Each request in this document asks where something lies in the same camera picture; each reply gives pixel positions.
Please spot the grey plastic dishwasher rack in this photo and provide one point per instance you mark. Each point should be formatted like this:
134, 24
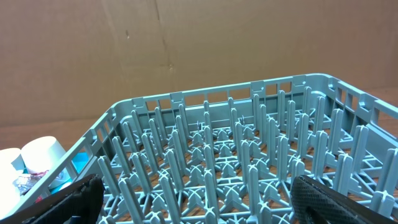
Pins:
230, 154

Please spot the crumpled foil wrapper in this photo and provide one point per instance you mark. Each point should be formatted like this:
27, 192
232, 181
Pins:
21, 182

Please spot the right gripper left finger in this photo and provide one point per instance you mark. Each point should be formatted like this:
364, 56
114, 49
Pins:
80, 202

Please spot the teal plastic tray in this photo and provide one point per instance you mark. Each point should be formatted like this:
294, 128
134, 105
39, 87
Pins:
63, 180

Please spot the crumpled white tissue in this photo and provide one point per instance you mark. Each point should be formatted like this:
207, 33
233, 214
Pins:
12, 165

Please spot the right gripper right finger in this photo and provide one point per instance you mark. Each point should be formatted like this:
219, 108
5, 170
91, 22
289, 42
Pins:
314, 202

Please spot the white paper cup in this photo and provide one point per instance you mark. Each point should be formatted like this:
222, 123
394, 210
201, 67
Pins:
42, 154

